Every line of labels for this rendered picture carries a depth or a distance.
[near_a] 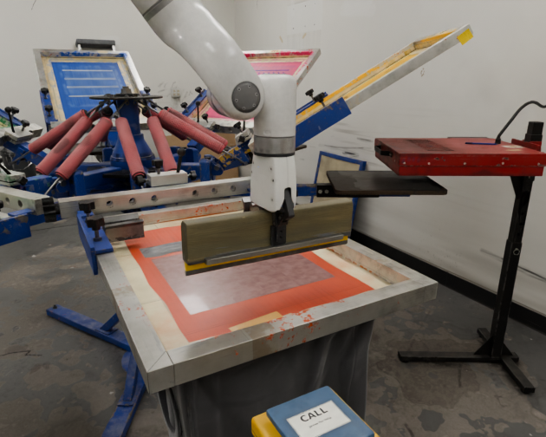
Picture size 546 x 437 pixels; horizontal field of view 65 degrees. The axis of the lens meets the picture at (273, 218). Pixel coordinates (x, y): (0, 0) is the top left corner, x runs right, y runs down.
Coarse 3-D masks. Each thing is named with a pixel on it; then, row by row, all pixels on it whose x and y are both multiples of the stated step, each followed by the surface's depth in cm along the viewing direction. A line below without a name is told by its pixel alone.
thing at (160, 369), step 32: (96, 256) 100; (352, 256) 105; (384, 256) 100; (128, 288) 85; (384, 288) 85; (416, 288) 85; (128, 320) 73; (288, 320) 73; (320, 320) 74; (352, 320) 78; (160, 352) 65; (192, 352) 65; (224, 352) 66; (256, 352) 69; (160, 384) 62
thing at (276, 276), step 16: (288, 256) 109; (304, 256) 109; (256, 272) 100; (272, 272) 100; (288, 272) 100; (304, 272) 100; (320, 272) 100; (336, 272) 100; (272, 288) 92; (288, 288) 92; (304, 288) 92; (320, 288) 92; (336, 288) 92; (352, 288) 92; (368, 288) 92; (288, 304) 86; (304, 304) 86; (320, 304) 86
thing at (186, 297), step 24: (144, 240) 119; (168, 240) 119; (144, 264) 104; (168, 264) 104; (168, 288) 92; (192, 288) 92; (216, 288) 92; (240, 288) 92; (192, 312) 83; (216, 312) 83; (240, 312) 83; (264, 312) 83; (288, 312) 83; (192, 336) 75
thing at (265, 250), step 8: (304, 240) 85; (312, 240) 85; (320, 240) 86; (328, 240) 87; (256, 248) 80; (264, 248) 80; (272, 248) 81; (280, 248) 81; (288, 248) 82; (216, 256) 76; (224, 256) 76; (232, 256) 77; (240, 256) 78; (248, 256) 78; (208, 264) 75
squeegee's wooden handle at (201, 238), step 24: (216, 216) 77; (240, 216) 77; (264, 216) 79; (312, 216) 85; (336, 216) 88; (192, 240) 74; (216, 240) 76; (240, 240) 78; (264, 240) 81; (288, 240) 83; (192, 264) 75
